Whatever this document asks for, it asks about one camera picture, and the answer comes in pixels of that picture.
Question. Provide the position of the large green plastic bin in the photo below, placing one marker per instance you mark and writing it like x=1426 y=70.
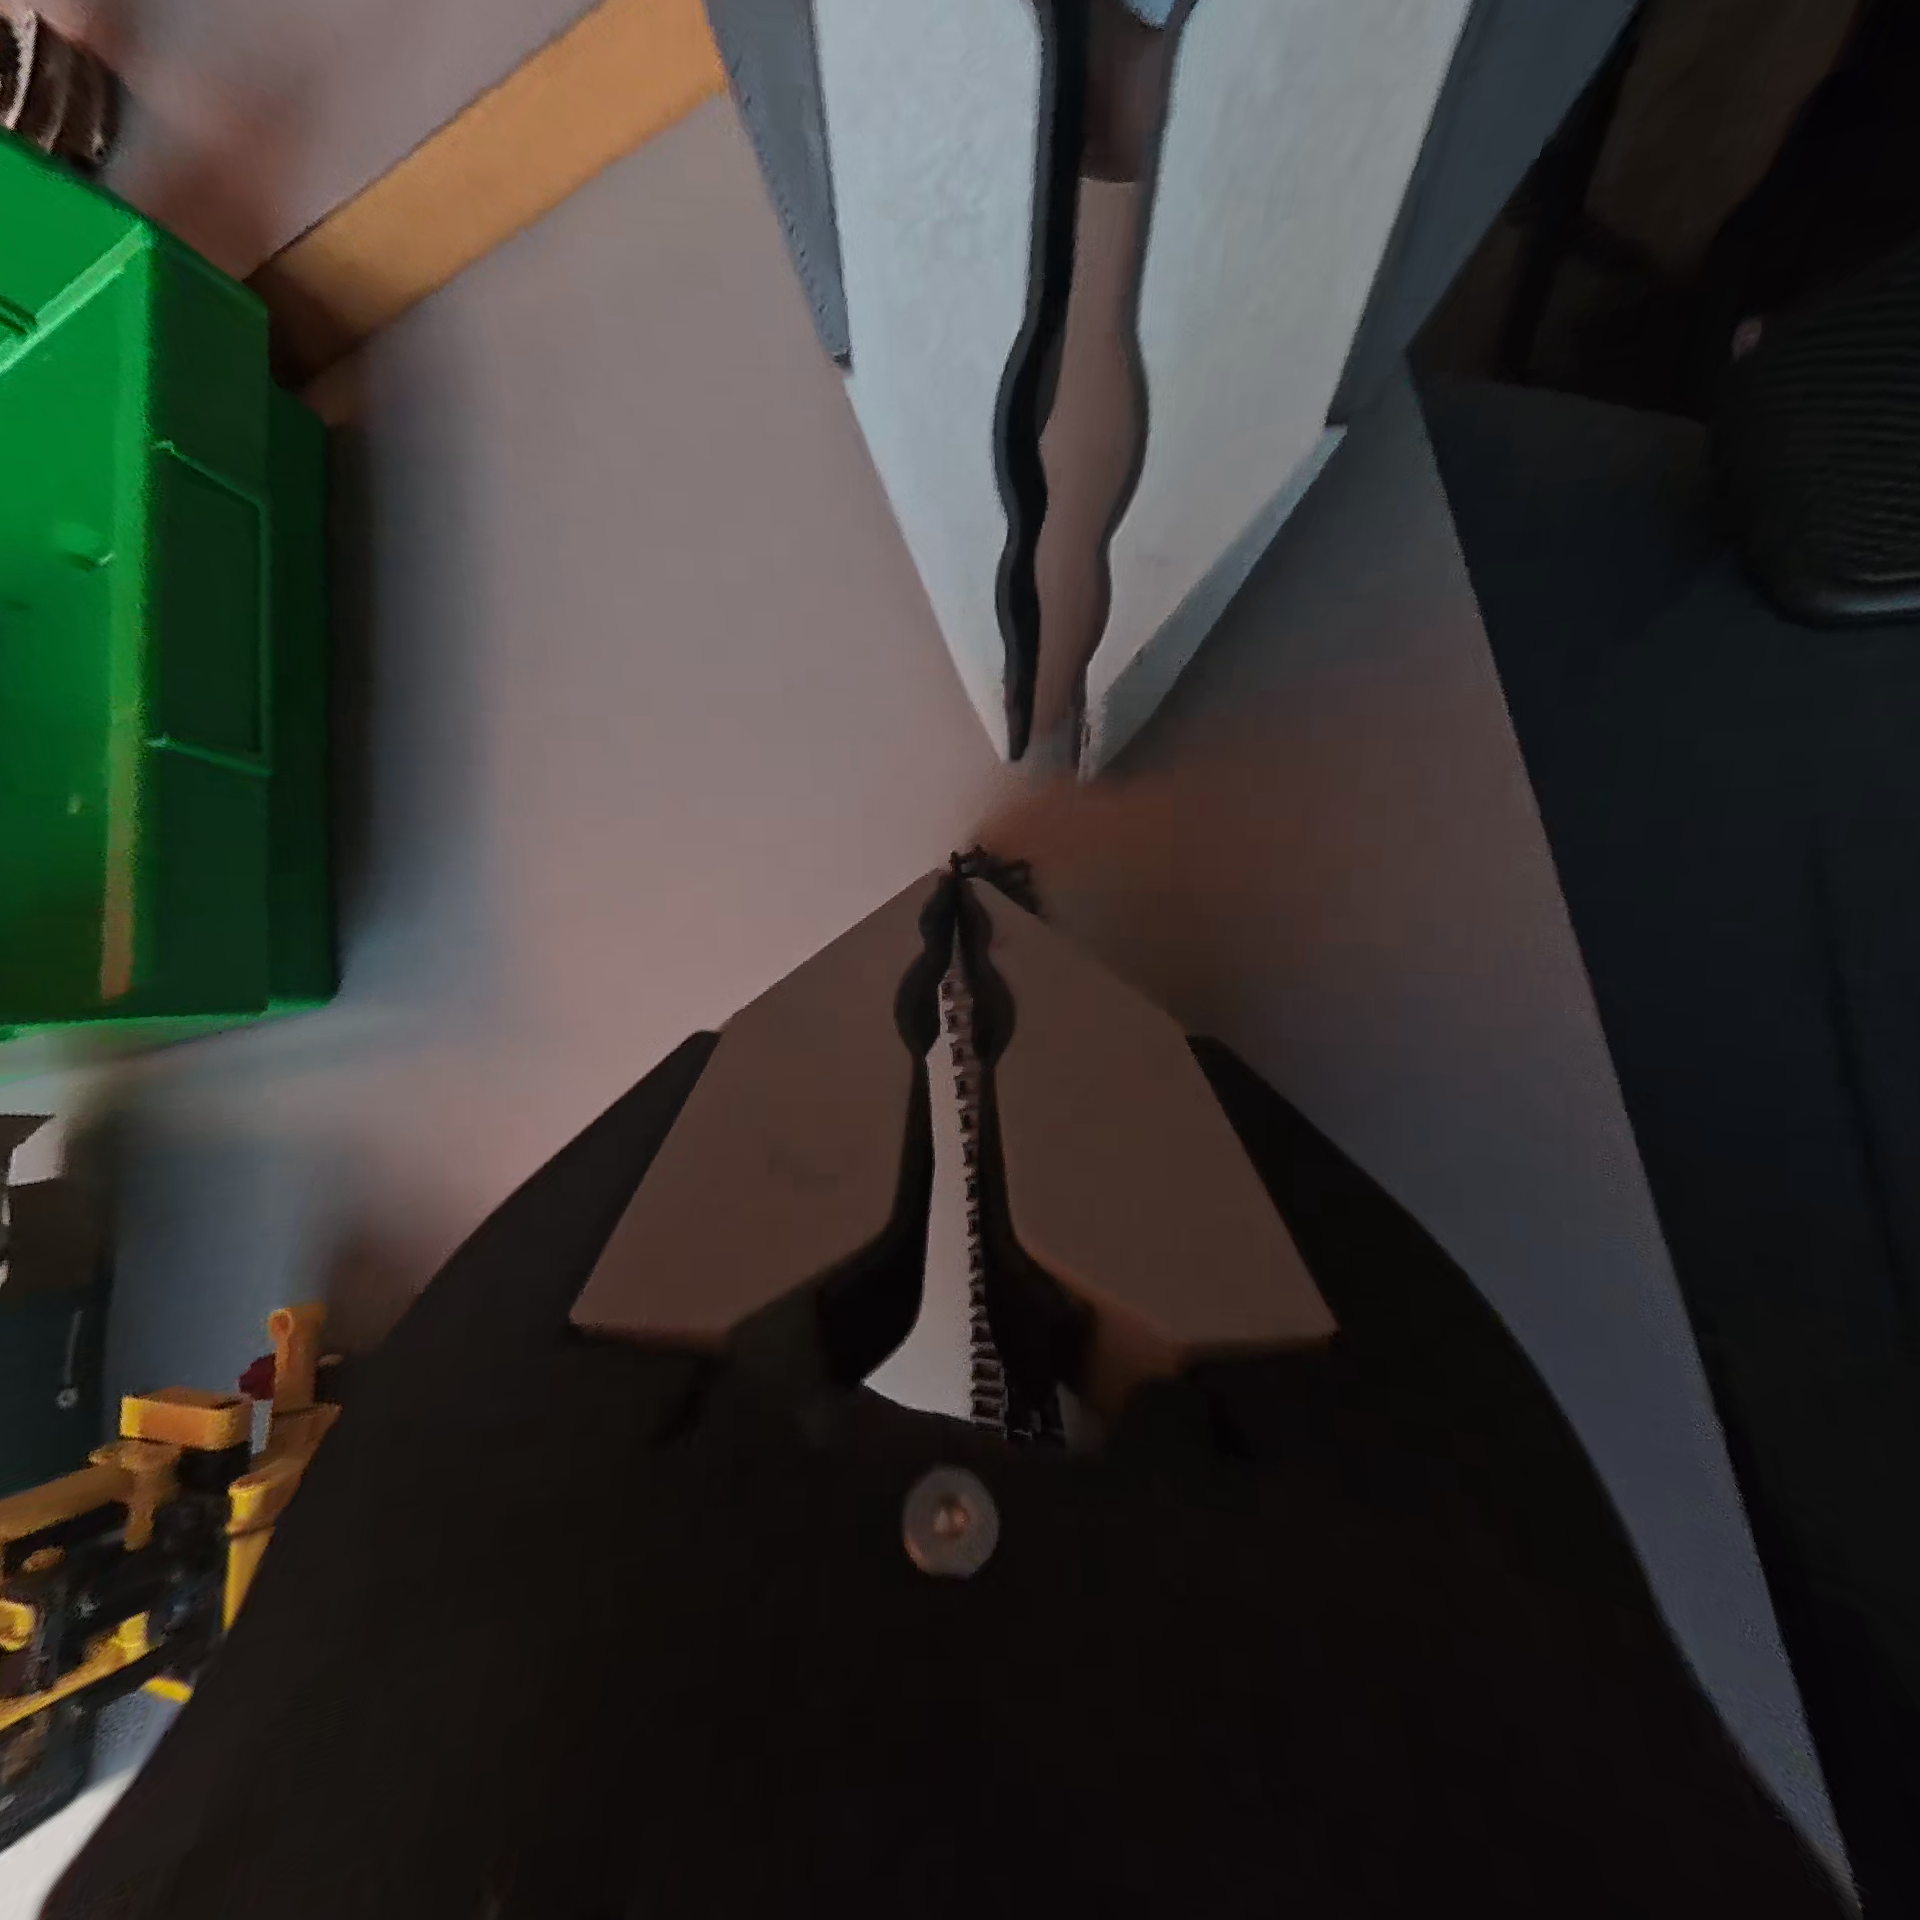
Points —
x=134 y=631

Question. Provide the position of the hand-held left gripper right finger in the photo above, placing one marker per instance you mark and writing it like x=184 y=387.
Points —
x=1140 y=1185

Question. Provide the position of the black office chair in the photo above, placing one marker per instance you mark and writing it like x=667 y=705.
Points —
x=1830 y=450

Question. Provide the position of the yellow lego bulldozer model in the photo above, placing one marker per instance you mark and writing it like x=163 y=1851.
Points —
x=165 y=1441

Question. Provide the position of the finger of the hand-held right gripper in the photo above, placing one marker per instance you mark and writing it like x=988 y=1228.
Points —
x=930 y=270
x=1290 y=224

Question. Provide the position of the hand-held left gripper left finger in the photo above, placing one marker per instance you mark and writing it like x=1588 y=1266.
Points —
x=781 y=1170

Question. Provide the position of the dark lego set box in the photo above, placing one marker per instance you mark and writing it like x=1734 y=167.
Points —
x=44 y=1335

